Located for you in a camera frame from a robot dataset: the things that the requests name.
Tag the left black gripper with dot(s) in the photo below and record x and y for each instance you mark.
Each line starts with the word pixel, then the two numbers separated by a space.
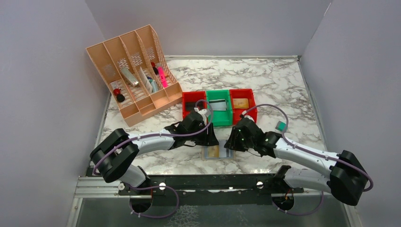
pixel 206 132

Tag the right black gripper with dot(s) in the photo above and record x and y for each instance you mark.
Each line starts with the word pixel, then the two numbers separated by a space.
pixel 234 138

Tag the grey striped credit card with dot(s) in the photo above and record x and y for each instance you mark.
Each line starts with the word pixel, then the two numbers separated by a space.
pixel 225 153

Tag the beige card holder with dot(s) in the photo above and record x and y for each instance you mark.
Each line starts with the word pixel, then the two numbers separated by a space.
pixel 204 155

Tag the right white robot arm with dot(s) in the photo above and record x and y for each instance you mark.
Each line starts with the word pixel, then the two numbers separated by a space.
pixel 341 175

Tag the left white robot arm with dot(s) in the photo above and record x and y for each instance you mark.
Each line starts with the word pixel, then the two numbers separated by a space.
pixel 114 156

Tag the black card in bin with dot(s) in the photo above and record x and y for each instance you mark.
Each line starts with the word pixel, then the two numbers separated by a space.
pixel 190 106

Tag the grey card in bin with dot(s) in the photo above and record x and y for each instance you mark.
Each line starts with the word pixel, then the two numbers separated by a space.
pixel 218 104

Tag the gold card in bin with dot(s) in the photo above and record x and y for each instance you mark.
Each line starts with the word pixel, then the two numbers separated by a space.
pixel 240 103

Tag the gold credit card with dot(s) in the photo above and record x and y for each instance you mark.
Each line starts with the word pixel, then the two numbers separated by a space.
pixel 212 152

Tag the left red bin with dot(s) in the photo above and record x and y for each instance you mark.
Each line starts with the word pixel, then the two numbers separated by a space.
pixel 189 100

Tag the red bin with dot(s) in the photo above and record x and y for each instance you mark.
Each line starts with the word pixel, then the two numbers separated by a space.
pixel 189 100
pixel 241 93

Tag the green bin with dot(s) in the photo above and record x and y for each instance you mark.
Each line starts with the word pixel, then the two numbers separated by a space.
pixel 221 118

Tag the right red bin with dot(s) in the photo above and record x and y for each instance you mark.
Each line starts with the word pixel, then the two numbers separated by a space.
pixel 241 93

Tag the teal eraser block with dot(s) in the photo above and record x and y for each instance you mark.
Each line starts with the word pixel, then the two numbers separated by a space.
pixel 281 126

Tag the pink highlighter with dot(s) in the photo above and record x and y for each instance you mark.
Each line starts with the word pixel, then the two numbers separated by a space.
pixel 162 77

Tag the silver stapler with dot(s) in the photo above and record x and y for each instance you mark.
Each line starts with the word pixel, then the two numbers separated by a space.
pixel 129 76

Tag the red and black stamp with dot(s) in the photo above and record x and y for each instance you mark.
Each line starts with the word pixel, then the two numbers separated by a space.
pixel 118 95

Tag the peach desk file organizer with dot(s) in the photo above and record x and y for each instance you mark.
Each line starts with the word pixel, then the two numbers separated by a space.
pixel 141 52

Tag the black mounting rail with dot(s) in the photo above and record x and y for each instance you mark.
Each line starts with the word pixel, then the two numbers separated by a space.
pixel 203 190

